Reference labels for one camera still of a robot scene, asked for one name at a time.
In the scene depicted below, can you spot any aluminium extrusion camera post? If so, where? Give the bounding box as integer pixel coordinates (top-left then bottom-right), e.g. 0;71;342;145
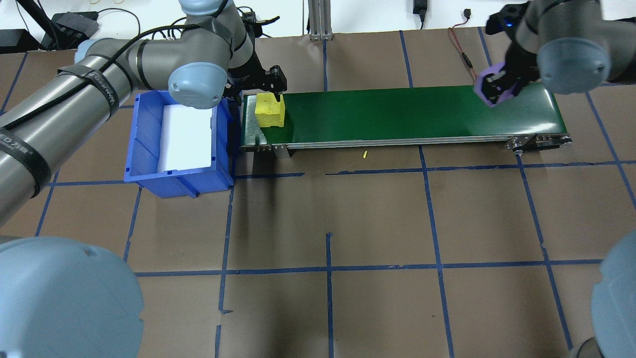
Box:
308;0;334;41

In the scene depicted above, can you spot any yellow foam block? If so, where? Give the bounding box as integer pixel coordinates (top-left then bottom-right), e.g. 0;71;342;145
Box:
255;93;287;128

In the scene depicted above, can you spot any purple foam block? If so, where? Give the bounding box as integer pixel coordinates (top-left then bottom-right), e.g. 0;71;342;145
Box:
473;62;523;108

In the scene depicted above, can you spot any blue plastic storage bin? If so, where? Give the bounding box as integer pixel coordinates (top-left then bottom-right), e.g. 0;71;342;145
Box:
123;90;235;198

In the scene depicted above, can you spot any black power adapter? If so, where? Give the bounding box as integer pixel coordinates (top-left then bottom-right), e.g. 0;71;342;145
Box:
412;0;429;29

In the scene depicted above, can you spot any dark grey device box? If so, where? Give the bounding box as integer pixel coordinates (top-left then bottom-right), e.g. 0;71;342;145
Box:
51;11;100;50

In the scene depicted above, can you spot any black velcro strap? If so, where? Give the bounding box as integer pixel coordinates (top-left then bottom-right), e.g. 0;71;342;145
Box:
57;65;120;120
0;127;53;197

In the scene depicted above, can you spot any white foam pad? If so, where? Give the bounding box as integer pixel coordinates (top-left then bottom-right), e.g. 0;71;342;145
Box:
158;103;215;172

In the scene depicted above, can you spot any thin red wire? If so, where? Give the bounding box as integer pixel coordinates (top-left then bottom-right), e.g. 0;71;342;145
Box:
449;17;478;83

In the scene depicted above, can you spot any black stand base plate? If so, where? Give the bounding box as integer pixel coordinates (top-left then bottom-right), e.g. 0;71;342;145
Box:
0;29;41;53

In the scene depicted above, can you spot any green conveyor belt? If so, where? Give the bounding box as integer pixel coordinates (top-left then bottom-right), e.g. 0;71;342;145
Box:
240;82;573;160

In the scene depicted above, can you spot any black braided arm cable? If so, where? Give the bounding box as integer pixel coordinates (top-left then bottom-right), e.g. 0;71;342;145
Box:
0;22;199;132

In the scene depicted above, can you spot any white desk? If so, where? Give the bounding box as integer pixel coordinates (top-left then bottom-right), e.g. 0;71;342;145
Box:
0;0;502;55

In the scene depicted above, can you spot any black stand pole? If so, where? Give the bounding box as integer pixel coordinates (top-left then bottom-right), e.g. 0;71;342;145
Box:
16;0;61;49

